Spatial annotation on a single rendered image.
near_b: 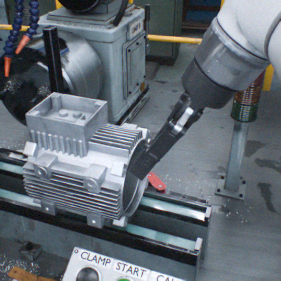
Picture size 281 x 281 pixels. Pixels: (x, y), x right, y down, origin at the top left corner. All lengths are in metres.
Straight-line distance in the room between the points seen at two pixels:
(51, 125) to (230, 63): 0.36
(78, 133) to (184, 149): 0.60
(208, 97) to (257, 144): 0.80
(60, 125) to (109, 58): 0.50
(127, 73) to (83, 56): 0.23
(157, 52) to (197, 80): 3.49
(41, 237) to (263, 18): 0.66
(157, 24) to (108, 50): 2.78
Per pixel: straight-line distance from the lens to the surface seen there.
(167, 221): 0.83
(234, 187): 1.05
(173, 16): 3.85
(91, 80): 1.05
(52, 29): 0.84
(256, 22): 0.43
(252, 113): 0.92
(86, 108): 0.76
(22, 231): 0.91
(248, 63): 0.47
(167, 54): 3.97
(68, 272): 0.53
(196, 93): 0.50
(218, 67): 0.48
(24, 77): 1.03
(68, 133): 0.68
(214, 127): 1.35
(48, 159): 0.70
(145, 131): 0.74
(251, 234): 0.96
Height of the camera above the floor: 1.47
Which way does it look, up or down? 33 degrees down
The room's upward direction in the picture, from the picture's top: straight up
